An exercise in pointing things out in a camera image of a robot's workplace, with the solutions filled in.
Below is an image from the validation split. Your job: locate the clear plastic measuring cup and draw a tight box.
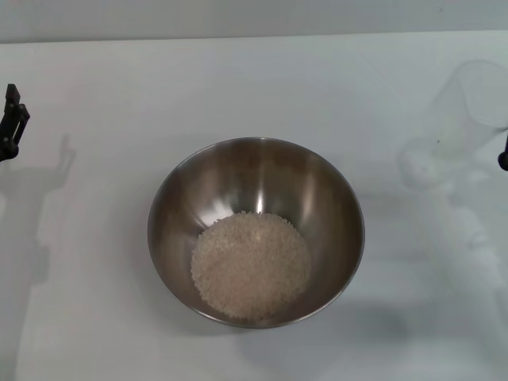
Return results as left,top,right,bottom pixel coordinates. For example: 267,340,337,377
398,59,508,192

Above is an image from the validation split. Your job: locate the white raw rice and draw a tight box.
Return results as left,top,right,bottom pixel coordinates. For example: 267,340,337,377
190,211,313,321

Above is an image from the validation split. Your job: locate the stainless steel mixing bowl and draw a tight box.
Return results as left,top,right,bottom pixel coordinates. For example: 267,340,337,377
147,137,367,330

